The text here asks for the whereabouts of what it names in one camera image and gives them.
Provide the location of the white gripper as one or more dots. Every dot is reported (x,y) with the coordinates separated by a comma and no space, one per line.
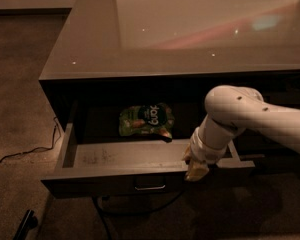
(205,151)

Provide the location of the drawer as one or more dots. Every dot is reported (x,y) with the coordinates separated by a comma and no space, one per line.
(95,160)
(253,141)
(273,164)

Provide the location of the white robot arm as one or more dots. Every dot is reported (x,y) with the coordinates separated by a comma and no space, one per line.
(230,111)

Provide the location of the dark grey drawer cabinet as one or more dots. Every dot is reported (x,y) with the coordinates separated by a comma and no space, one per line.
(143,52)

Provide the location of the green chip bag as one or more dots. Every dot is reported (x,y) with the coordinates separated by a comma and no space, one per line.
(146,120)

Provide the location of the black object on floor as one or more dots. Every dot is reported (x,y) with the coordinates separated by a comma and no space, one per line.
(28,222)

